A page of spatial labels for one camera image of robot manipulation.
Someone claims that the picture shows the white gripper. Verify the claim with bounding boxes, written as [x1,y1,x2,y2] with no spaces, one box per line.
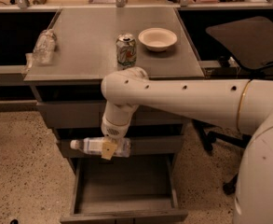
[101,117,129,161]

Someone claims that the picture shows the blue label plastic bottle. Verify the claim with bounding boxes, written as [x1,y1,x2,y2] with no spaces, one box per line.
[70,137,130,158]

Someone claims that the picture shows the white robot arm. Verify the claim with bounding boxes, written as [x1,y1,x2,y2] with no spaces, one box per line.
[102,67,273,224]

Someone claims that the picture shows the grey open bottom drawer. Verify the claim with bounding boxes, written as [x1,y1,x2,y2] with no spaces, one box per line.
[60,155,188,224]

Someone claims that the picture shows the grey top drawer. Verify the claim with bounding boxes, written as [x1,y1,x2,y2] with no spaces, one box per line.
[36,101,186,129]

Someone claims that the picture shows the grey drawer cabinet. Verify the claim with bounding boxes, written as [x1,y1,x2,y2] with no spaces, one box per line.
[22,6,205,173]

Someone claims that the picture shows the crumpled clear plastic bottle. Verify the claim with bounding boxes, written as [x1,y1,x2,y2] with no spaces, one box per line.
[25,29,57,67]

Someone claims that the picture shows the green soda can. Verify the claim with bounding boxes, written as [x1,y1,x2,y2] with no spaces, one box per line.
[116,33,137,69]

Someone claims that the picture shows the black office chair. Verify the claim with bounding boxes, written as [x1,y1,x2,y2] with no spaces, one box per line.
[191,15,273,196]

